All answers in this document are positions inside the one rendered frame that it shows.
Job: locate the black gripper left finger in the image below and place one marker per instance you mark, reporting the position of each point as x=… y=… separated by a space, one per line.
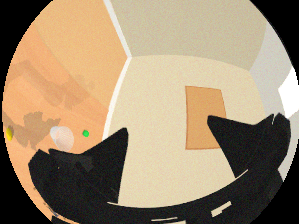
x=101 y=166

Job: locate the small green ball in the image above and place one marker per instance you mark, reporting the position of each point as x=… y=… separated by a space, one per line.
x=85 y=134

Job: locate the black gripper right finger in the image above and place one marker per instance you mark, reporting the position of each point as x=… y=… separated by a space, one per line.
x=238 y=140

